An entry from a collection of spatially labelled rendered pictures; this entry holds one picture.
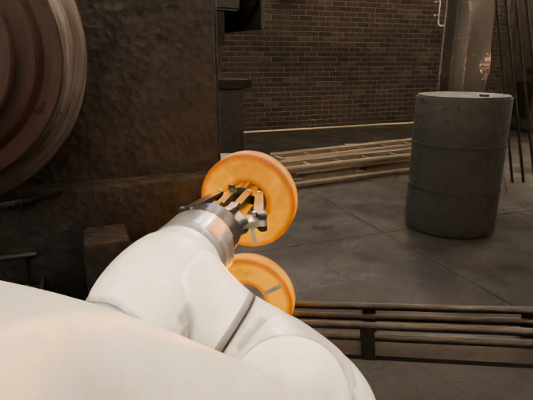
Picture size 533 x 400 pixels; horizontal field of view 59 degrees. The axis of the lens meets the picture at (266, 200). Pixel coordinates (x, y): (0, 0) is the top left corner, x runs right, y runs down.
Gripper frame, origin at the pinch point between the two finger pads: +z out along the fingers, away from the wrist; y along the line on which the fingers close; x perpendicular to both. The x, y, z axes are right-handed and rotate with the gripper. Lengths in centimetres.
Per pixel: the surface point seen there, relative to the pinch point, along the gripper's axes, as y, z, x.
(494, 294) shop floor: 80, 151, -98
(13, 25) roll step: -29.8, -10.2, 25.2
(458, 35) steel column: 85, 413, 19
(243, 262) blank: -0.3, -2.6, -11.8
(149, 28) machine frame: -23.2, 17.4, 24.8
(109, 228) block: -27.2, 1.6, -9.8
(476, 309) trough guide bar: 36.8, 1.4, -18.2
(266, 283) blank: 3.5, -2.8, -15.2
